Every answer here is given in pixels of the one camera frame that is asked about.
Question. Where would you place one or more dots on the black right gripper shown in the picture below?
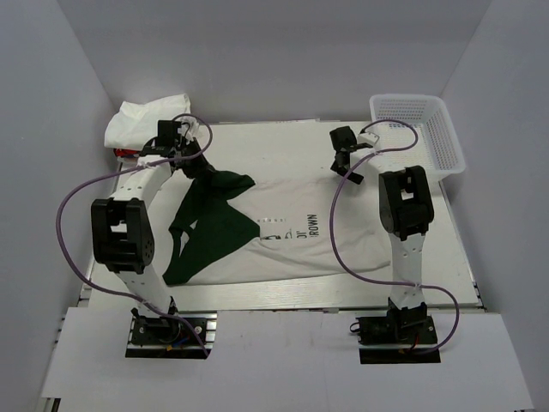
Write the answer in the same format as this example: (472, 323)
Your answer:
(352, 176)

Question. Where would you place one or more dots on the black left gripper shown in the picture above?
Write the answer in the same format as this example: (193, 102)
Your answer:
(202, 166)

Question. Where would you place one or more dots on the white and green t-shirt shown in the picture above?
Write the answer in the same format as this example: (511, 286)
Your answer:
(231, 228)

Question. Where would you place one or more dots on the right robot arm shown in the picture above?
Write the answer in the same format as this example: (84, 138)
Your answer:
(406, 212)

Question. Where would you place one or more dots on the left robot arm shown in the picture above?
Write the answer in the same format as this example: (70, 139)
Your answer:
(123, 239)

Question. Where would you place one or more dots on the crumpled white t-shirt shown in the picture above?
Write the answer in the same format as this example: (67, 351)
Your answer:
(134, 124)

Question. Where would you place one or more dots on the white plastic basket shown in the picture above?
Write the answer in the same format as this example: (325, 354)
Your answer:
(424, 122)

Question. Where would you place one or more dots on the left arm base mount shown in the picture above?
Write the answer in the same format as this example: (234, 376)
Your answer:
(165, 338)

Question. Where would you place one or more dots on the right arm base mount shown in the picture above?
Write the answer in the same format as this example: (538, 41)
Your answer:
(401, 336)

